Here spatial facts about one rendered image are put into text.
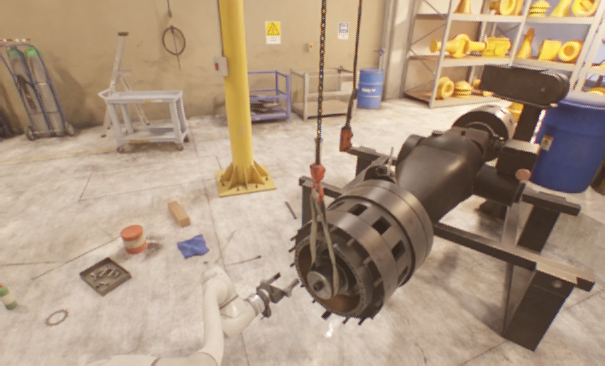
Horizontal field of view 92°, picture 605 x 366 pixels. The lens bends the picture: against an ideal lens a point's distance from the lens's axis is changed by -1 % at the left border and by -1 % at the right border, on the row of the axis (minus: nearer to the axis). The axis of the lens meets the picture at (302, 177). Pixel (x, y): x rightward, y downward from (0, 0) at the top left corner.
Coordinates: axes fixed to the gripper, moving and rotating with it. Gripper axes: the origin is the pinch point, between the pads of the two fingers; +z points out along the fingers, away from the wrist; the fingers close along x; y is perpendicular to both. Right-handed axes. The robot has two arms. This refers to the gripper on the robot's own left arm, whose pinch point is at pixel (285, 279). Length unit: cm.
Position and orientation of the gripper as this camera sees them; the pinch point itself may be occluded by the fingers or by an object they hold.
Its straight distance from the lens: 153.4
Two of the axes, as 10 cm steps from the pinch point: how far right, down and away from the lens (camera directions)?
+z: 6.6, -3.4, 6.7
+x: -7.1, 0.1, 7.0
